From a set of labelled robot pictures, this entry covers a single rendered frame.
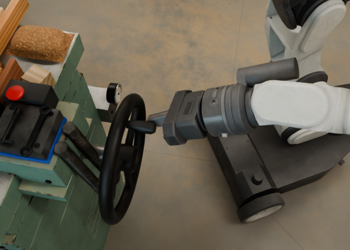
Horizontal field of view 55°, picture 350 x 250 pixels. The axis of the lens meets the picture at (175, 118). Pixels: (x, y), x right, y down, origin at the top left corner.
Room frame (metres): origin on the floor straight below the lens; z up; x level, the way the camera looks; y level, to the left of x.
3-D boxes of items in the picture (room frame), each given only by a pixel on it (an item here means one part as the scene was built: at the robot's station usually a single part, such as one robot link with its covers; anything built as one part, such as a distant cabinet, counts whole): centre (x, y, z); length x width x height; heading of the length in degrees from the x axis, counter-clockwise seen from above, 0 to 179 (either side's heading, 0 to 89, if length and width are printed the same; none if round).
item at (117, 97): (0.59, 0.19, 0.65); 0.06 x 0.04 x 0.08; 169
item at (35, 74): (0.44, 0.29, 0.92); 0.05 x 0.04 x 0.04; 61
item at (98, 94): (0.60, 0.26, 0.58); 0.12 x 0.08 x 0.08; 79
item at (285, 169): (0.72, -0.50, 0.19); 0.64 x 0.52 x 0.33; 109
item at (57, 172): (0.30, 0.26, 0.91); 0.15 x 0.14 x 0.09; 169
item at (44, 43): (0.56, 0.32, 0.92); 0.14 x 0.09 x 0.04; 79
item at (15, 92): (0.34, 0.28, 1.02); 0.03 x 0.03 x 0.01
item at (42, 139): (0.30, 0.26, 0.99); 0.13 x 0.11 x 0.06; 169
